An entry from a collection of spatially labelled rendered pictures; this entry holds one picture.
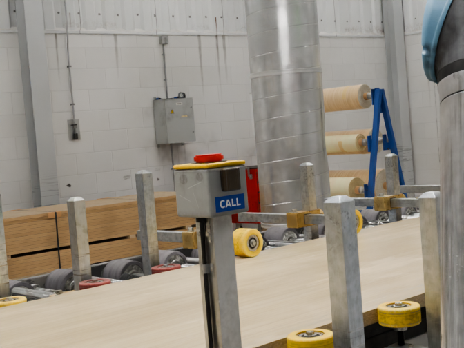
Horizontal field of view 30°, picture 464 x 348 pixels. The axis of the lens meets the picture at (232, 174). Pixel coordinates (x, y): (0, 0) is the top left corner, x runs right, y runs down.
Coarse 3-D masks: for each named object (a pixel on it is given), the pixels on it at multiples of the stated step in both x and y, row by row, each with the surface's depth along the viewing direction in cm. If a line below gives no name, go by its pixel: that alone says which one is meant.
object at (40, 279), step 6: (294, 228) 360; (300, 228) 363; (186, 252) 320; (126, 258) 303; (132, 258) 303; (138, 258) 305; (96, 264) 294; (102, 264) 295; (96, 270) 293; (36, 276) 278; (42, 276) 279; (96, 276) 293; (36, 282) 277; (42, 282) 279
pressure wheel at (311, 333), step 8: (288, 336) 146; (296, 336) 145; (304, 336) 146; (312, 336) 146; (320, 336) 144; (328, 336) 144; (288, 344) 146; (296, 344) 144; (304, 344) 143; (312, 344) 143; (320, 344) 143; (328, 344) 144
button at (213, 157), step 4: (196, 156) 115; (200, 156) 114; (204, 156) 114; (208, 156) 114; (212, 156) 114; (216, 156) 114; (220, 156) 115; (196, 160) 115; (200, 160) 114; (204, 160) 114; (208, 160) 114; (212, 160) 114; (216, 160) 114; (220, 160) 115
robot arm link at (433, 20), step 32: (448, 0) 94; (448, 32) 94; (448, 64) 94; (448, 96) 94; (448, 128) 93; (448, 160) 92; (448, 192) 91; (448, 224) 90; (448, 256) 89; (448, 288) 88; (448, 320) 87
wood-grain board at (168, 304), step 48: (384, 240) 254; (96, 288) 212; (144, 288) 206; (192, 288) 202; (240, 288) 197; (288, 288) 192; (384, 288) 184; (0, 336) 166; (48, 336) 163; (96, 336) 160; (144, 336) 157; (192, 336) 154
